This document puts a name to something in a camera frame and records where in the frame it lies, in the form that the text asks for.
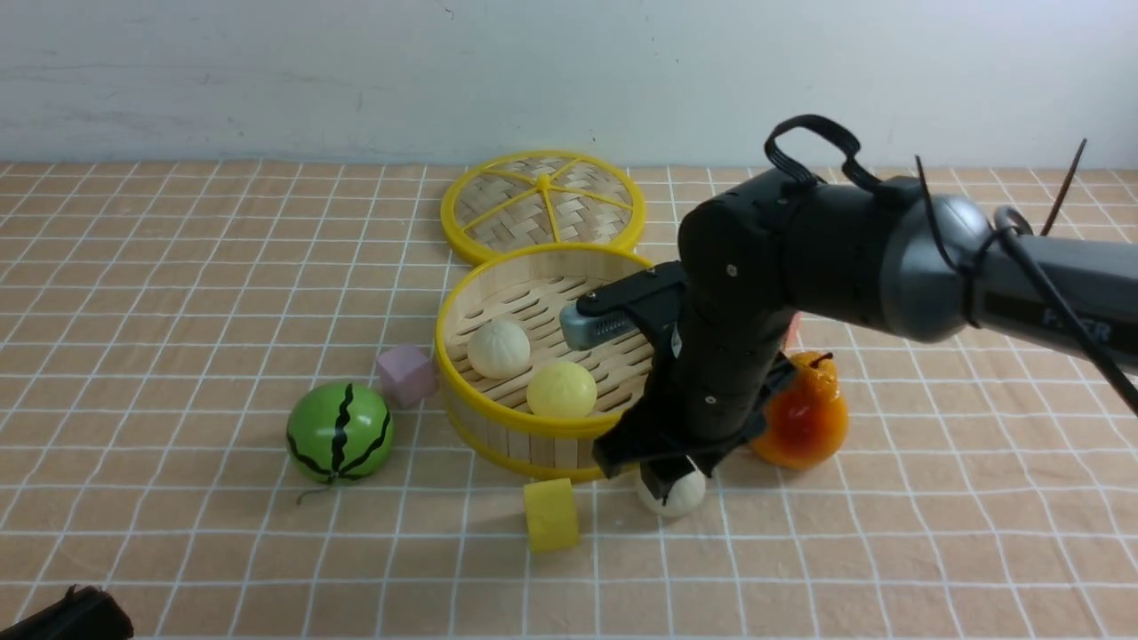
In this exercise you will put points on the orange toy pear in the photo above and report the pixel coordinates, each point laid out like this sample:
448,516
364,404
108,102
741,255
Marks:
807,422

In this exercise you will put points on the green toy watermelon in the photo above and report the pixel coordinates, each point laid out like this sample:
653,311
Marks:
340,432

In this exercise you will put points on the yellow bun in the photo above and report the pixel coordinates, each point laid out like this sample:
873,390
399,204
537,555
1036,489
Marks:
561,390

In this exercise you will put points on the pink cube block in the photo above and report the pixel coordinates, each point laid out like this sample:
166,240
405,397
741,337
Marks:
406,375

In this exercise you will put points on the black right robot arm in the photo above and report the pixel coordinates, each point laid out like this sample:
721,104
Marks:
889,257

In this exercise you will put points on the woven bamboo steamer lid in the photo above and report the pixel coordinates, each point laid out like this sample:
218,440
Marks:
541,197

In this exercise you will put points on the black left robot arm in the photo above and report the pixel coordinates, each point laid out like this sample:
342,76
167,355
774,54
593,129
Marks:
82,613

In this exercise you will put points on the white bun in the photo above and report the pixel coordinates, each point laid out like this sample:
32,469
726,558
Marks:
499,350
686,496

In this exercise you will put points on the yellow cube block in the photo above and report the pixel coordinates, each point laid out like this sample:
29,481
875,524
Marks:
551,515

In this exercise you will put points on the bamboo steamer tray yellow rim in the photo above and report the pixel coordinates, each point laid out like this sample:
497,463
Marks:
531,287

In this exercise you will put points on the salmon cube block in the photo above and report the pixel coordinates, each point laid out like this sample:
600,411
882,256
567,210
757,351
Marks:
792,332

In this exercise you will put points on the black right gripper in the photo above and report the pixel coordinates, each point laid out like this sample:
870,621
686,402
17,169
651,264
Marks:
708,378

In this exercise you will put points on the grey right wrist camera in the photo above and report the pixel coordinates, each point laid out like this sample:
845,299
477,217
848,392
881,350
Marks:
647,301

